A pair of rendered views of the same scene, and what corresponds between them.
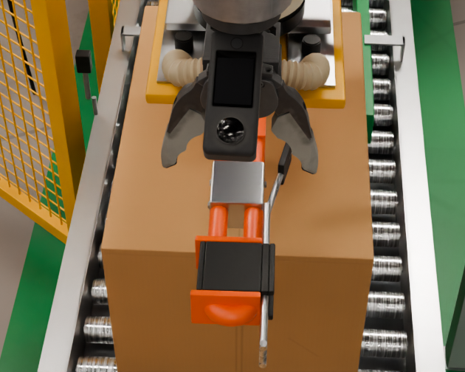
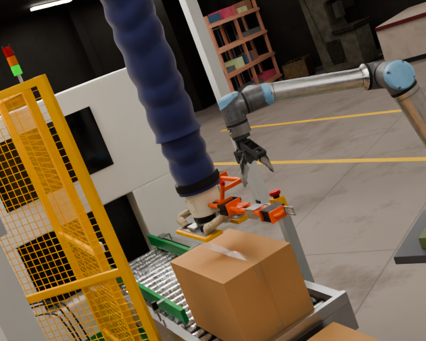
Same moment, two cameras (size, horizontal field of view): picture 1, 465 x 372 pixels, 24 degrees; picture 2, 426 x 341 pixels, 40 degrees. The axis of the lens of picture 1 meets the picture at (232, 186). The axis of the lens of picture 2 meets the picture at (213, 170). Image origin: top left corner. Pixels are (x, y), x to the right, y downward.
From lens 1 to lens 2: 1.73 m
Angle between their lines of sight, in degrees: 41
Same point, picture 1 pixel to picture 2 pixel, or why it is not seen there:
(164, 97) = (210, 237)
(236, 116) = (257, 148)
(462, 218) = not seen: hidden behind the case
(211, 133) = (256, 152)
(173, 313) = (251, 300)
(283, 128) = (263, 160)
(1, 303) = not seen: outside the picture
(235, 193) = (256, 207)
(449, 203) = not seen: hidden behind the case
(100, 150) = (178, 329)
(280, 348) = (285, 297)
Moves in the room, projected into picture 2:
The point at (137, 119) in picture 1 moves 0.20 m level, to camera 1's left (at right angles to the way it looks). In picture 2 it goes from (199, 270) to (166, 290)
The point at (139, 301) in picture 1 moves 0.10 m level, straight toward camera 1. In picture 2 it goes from (241, 301) to (255, 304)
